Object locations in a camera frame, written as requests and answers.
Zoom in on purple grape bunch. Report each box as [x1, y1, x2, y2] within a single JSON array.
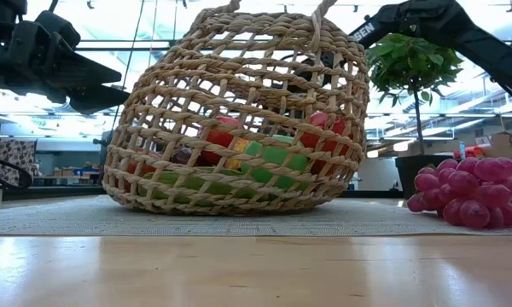
[[406, 156, 512, 230]]

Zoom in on red orange object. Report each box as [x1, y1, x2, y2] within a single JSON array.
[[453, 145, 486, 159]]

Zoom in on green apple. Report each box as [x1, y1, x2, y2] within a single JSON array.
[[241, 134, 311, 193]]

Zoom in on grey woven placemat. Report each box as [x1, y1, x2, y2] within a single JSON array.
[[0, 194, 512, 237]]

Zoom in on cardboard boxes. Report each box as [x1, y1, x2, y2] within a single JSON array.
[[473, 127, 512, 161]]

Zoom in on shelf items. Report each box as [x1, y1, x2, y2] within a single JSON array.
[[53, 161, 100, 178]]

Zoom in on black round knob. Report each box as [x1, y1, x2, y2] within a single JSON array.
[[92, 130, 112, 148]]

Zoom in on woven wicker basket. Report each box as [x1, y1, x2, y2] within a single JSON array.
[[101, 0, 370, 217]]

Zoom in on brown patterned box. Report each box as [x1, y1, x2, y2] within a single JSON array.
[[0, 138, 38, 185]]

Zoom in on black curved bar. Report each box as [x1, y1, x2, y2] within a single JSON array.
[[0, 152, 34, 189]]

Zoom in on black plant pot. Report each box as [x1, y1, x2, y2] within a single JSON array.
[[394, 153, 453, 200]]

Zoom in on orange red peach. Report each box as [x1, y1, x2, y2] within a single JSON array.
[[224, 138, 251, 171]]

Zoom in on long green cucumber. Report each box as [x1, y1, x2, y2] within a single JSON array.
[[137, 168, 259, 206]]

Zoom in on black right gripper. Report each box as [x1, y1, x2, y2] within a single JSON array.
[[276, 50, 340, 95]]

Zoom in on green leafy plant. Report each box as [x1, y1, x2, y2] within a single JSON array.
[[365, 32, 464, 157]]

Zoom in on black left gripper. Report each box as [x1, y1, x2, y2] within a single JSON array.
[[0, 10, 131, 116]]

